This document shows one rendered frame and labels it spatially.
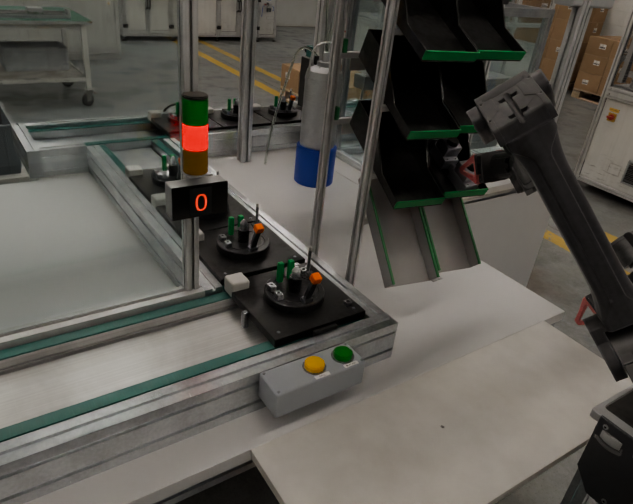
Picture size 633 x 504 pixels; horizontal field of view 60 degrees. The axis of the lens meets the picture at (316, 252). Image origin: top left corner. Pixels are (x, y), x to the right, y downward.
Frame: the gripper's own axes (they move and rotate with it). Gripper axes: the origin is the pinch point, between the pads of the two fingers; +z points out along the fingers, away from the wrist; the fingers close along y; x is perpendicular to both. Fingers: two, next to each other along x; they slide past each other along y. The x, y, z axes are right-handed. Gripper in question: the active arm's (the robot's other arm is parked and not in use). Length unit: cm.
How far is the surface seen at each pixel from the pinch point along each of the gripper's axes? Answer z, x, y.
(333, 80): 15.5, -25.5, 24.7
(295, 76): 483, -113, -210
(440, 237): 11.3, 16.8, 1.9
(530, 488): 38, 124, -48
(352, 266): 18.1, 19.9, 25.5
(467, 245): 8.5, 20.1, -4.2
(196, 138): 5, -15, 63
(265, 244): 33, 12, 42
